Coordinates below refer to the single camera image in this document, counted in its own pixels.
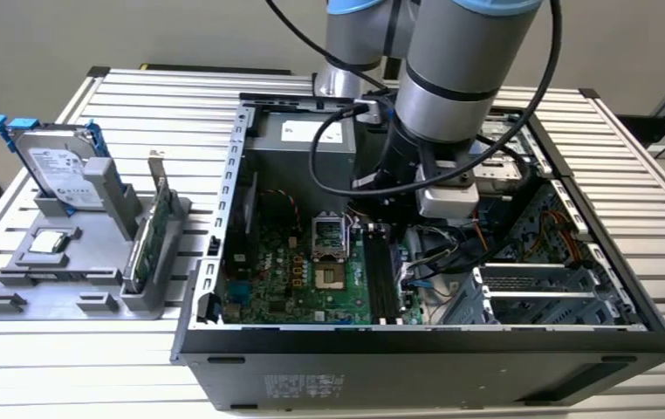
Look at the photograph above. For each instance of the small grey wrist camera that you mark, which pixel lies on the small grey wrist camera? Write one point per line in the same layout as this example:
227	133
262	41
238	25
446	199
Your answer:
370	111

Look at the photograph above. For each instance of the silver CPU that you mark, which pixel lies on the silver CPU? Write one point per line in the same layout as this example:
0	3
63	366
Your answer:
48	243

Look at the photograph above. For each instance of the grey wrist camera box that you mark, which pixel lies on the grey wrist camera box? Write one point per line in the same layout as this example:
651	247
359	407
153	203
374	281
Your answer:
449	196

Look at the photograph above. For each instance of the hard disk in blue carrier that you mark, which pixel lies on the hard disk in blue carrier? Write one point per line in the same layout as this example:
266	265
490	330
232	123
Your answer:
57	170

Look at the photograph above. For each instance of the black table connector block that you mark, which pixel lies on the black table connector block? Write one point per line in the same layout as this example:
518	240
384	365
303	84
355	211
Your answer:
643	126

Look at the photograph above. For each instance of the green RAM stick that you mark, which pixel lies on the green RAM stick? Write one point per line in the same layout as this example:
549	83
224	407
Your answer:
396	262

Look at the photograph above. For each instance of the metal disk bay cage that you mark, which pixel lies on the metal disk bay cage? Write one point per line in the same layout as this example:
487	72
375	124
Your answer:
541	295

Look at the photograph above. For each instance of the RAM slot with white clips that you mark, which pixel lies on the RAM slot with white clips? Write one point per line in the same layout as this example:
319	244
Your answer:
372	275
387	279

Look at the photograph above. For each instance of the grey power supply unit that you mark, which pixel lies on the grey power supply unit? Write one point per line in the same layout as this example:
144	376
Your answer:
284	174

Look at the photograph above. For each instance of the green and black graphics card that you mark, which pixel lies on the green and black graphics card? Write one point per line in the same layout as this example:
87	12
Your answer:
153	235

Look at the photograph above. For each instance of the blue expansion slot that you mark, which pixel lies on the blue expansion slot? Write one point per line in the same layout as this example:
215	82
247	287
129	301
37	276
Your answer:
239	291

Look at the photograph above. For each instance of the green motherboard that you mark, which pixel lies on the green motherboard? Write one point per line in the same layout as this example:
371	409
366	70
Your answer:
331	305

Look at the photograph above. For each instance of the grey parts rack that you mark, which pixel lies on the grey parts rack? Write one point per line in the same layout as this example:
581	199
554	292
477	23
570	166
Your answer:
93	262

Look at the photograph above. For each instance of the black case fan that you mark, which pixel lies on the black case fan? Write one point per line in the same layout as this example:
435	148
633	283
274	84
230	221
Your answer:
244	218

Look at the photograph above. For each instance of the CPU socket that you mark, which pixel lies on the CPU socket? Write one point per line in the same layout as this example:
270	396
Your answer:
331	276

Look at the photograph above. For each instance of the black PC case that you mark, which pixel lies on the black PC case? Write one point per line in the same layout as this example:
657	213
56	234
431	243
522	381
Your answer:
366	371

